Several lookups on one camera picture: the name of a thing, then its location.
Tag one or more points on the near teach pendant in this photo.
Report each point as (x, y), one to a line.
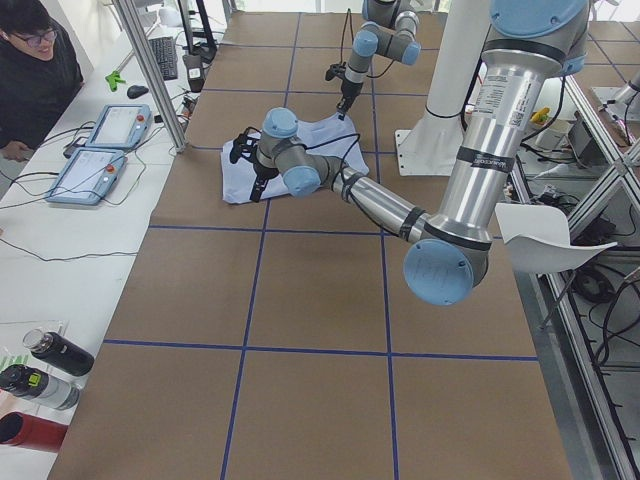
(87, 177)

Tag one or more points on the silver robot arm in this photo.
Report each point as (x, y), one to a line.
(494, 58)
(389, 31)

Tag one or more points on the clear patterned bottle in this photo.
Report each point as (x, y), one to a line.
(35, 385)

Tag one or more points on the black water bottle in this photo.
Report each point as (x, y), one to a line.
(57, 351)

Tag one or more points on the teach pendant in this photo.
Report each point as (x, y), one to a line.
(87, 177)
(120, 127)

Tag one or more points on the green plastic clip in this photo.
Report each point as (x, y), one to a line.
(114, 80)

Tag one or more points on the far teach pendant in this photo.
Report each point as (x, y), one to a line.
(120, 127)

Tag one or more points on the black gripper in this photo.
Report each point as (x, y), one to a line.
(263, 173)
(347, 90)

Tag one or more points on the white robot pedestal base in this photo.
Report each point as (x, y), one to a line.
(430, 147)

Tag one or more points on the black keyboard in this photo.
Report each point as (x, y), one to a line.
(164, 51)

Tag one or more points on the black computer mouse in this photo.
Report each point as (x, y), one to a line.
(136, 91)

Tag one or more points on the seated person in black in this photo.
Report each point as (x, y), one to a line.
(40, 76)

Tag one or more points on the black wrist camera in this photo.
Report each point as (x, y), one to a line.
(336, 70)
(243, 147)

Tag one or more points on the aluminium frame post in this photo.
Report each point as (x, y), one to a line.
(150, 70)

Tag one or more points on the white curved plastic sheet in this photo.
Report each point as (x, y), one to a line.
(537, 238)

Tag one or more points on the red cylinder bottle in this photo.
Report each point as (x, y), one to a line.
(31, 432)

